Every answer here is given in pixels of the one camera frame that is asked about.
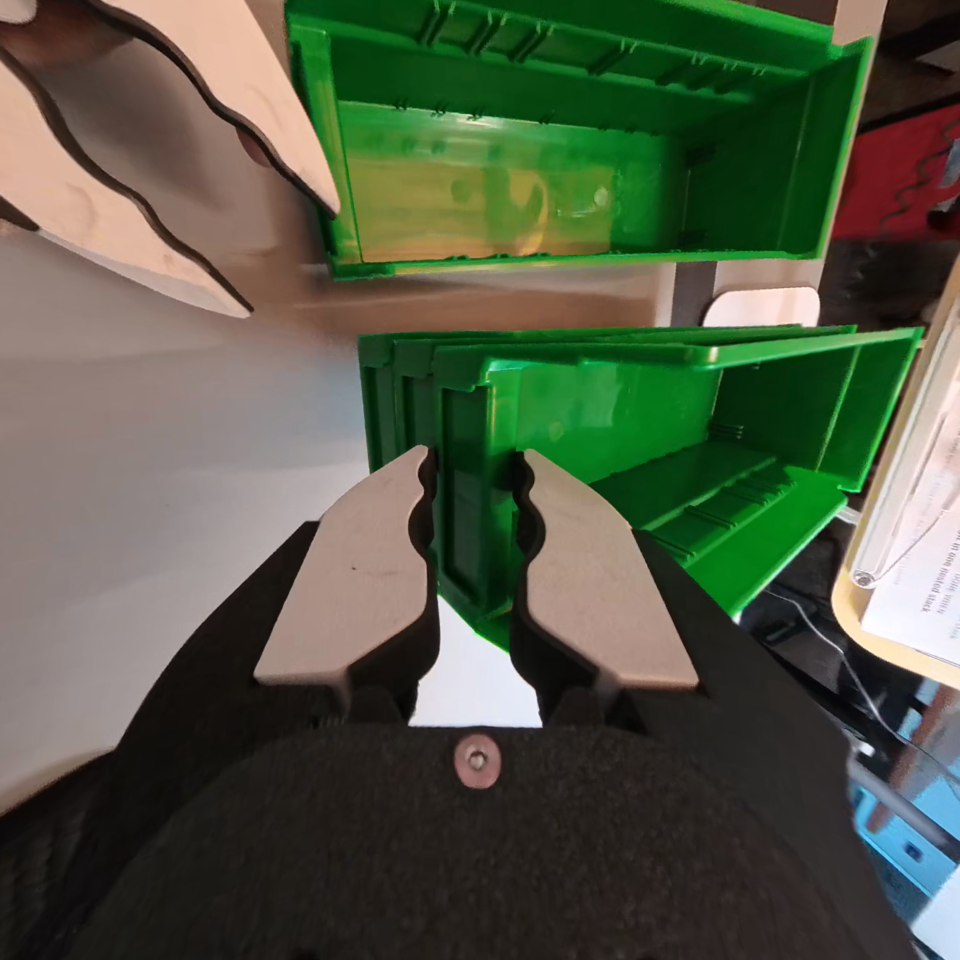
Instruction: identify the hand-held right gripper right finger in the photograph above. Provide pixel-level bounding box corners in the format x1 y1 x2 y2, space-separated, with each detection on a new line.
508 450 700 691

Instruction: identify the instruction sheet on stand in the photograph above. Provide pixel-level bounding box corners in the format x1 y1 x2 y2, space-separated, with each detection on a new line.
831 255 960 687

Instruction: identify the printed instruction sheet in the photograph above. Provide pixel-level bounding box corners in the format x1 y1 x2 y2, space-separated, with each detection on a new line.
858 420 960 661

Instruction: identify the red plastic case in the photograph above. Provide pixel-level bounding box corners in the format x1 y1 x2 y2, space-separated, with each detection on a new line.
831 105 960 243

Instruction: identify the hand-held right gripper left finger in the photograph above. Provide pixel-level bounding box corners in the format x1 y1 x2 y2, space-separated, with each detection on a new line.
253 444 441 695

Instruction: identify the grey desk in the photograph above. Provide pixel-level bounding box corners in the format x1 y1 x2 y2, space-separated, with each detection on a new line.
0 0 890 819

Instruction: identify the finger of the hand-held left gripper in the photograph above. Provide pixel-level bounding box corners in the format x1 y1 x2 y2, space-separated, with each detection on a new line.
0 63 255 321
86 0 344 219

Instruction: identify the green plastic storage bin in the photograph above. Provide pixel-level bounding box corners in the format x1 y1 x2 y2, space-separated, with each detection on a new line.
431 327 925 654
357 324 807 474
283 0 877 284
391 326 860 470

